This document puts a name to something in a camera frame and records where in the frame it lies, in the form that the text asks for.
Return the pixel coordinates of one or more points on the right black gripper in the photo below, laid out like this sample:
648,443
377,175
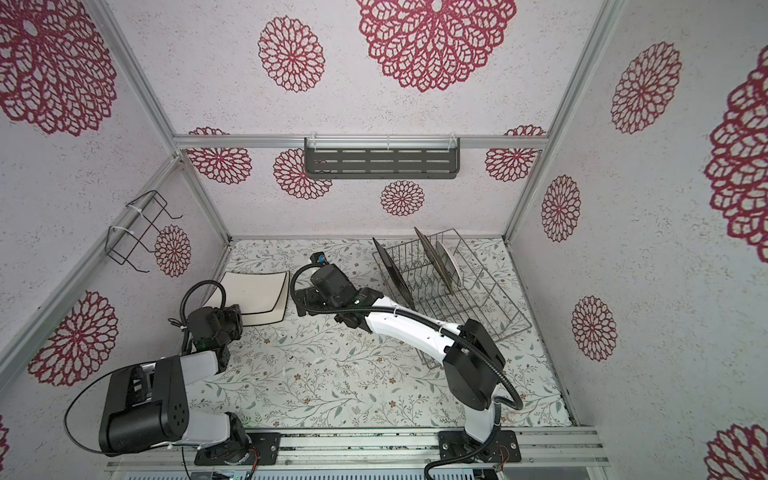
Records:
313,293

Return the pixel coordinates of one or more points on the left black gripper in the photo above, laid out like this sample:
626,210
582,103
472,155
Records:
233,313

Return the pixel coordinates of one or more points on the white square plate black rim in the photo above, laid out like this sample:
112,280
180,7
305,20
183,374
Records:
262,297

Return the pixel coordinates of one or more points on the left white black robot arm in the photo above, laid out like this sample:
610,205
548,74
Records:
147,406

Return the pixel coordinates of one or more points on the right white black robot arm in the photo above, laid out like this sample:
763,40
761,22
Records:
472,362

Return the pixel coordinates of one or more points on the dark square floral plate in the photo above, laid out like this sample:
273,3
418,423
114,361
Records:
396,281

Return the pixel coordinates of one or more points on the grey round plate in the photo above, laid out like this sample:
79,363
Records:
450,267

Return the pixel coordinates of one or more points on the chrome wire dish rack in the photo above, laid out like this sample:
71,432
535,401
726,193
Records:
491,293

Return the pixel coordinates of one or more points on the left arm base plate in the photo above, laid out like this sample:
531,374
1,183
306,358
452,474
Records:
254,448

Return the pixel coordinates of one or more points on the black wire wall basket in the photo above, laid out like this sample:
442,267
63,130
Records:
121,242

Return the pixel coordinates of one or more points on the grey slotted wall shelf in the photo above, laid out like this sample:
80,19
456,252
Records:
381,161

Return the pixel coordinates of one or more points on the aluminium mounting rail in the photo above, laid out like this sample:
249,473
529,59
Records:
388,449

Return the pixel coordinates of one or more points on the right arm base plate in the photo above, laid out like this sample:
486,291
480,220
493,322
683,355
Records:
457,445

